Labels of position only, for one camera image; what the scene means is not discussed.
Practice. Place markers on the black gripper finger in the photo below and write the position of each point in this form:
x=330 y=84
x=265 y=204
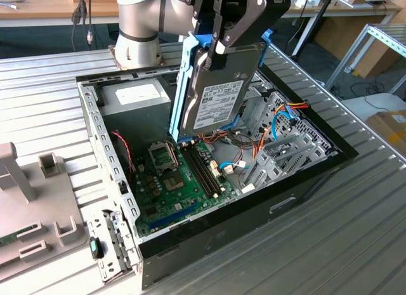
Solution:
x=196 y=9
x=244 y=25

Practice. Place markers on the hard disk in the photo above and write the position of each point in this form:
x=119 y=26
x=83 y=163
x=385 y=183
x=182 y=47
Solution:
x=219 y=101

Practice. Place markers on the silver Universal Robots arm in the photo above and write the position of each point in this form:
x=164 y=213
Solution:
x=136 y=22

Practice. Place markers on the black tripod pole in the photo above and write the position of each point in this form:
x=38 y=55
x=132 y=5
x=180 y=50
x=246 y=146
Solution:
x=317 y=17

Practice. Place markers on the large brown cardboard box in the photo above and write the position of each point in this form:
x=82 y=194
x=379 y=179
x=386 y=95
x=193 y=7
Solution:
x=333 y=38

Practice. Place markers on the light wooden desk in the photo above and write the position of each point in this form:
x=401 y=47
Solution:
x=31 y=9
x=358 y=9

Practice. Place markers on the grey metal drive cage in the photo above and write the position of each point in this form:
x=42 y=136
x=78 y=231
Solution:
x=253 y=115

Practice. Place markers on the grey power supply unit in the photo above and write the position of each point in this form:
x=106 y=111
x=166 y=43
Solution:
x=136 y=123

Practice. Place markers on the white side table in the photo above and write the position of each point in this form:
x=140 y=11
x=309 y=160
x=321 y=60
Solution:
x=383 y=100

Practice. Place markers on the CPU socket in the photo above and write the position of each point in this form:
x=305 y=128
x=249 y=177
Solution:
x=163 y=153

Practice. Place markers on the black RAM slot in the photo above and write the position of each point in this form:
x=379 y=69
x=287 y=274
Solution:
x=198 y=173
x=206 y=169

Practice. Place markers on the cardboard box with label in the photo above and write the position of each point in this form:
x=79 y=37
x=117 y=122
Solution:
x=390 y=130

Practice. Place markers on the silver chipset chip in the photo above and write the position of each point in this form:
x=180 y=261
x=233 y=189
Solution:
x=172 y=182

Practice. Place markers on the green motherboard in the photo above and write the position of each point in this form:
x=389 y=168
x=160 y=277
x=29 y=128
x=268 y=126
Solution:
x=187 y=196

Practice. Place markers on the blue expansion slot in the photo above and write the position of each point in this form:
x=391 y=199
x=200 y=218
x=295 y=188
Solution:
x=172 y=217

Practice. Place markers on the black open PC case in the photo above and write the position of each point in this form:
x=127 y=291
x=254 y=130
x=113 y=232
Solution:
x=238 y=231

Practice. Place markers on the grey parts rack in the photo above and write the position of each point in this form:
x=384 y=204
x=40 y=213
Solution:
x=47 y=206

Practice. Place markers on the green RAM stick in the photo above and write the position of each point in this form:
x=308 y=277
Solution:
x=16 y=235

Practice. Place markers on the aluminium profile frame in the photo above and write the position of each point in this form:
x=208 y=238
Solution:
x=348 y=55

